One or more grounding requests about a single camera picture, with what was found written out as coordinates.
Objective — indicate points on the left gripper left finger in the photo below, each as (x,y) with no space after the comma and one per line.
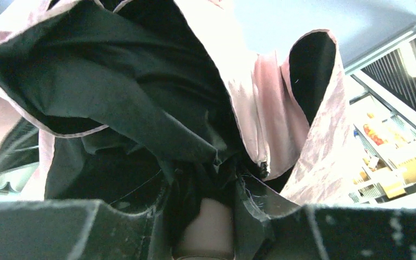
(86,229)

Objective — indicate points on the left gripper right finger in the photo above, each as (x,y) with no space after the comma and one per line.
(337,233)

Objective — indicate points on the pink folding umbrella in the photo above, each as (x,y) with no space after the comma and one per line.
(169,88)

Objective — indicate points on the background storage shelf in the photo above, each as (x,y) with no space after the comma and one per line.
(387,144)

